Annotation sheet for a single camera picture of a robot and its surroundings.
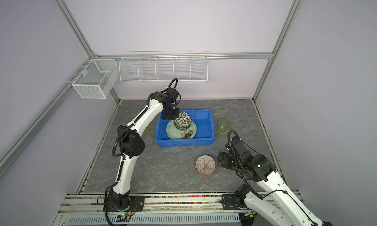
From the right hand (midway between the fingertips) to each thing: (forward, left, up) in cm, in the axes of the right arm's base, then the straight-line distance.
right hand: (225, 160), depth 72 cm
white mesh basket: (+52, +82, +10) cm, 98 cm away
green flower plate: (+23, +29, -12) cm, 38 cm away
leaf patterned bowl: (+30, +23, -8) cm, 39 cm away
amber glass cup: (+7, +35, +18) cm, 40 cm away
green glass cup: (+30, -4, -13) cm, 33 cm away
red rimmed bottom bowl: (+3, +9, -14) cm, 17 cm away
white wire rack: (+60, +33, +15) cm, 70 cm away
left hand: (+27, +26, -2) cm, 38 cm away
